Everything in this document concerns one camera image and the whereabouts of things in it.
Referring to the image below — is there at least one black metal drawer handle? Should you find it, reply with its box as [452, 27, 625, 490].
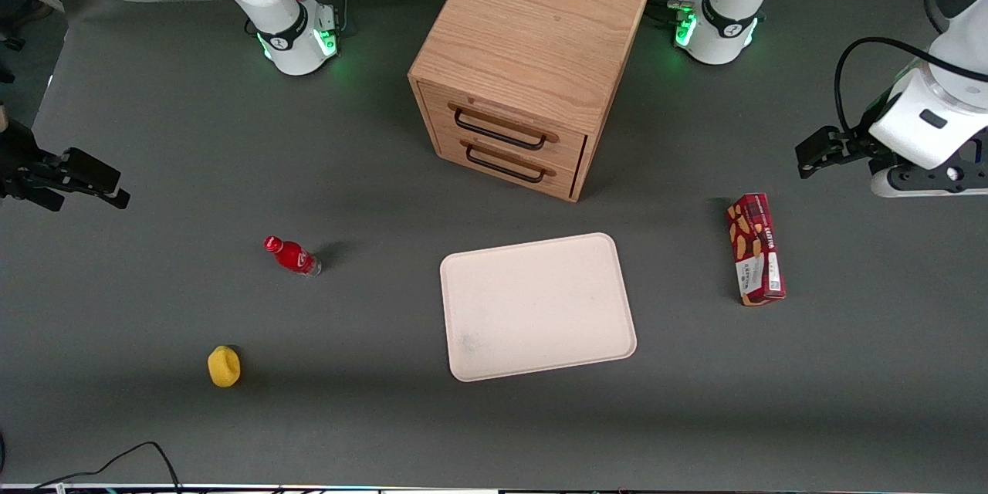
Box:
[453, 108, 548, 151]
[465, 142, 546, 184]

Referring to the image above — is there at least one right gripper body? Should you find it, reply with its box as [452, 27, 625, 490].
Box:
[0, 118, 60, 181]

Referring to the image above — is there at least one black cable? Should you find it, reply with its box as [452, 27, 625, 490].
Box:
[646, 0, 697, 21]
[31, 442, 183, 492]
[833, 36, 988, 134]

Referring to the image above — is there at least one red soda bottle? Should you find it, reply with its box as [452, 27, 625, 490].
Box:
[263, 235, 322, 277]

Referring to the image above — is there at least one cream rectangular tray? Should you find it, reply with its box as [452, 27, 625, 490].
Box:
[440, 232, 638, 383]

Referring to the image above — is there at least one red cookie box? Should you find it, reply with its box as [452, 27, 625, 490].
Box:
[726, 193, 787, 306]

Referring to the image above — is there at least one yellow lemon toy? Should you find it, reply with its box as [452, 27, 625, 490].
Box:
[207, 345, 242, 388]

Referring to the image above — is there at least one wooden drawer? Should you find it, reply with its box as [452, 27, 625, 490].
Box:
[417, 81, 597, 172]
[432, 131, 585, 200]

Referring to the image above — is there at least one wooden drawer cabinet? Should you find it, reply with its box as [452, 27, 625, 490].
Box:
[408, 0, 655, 203]

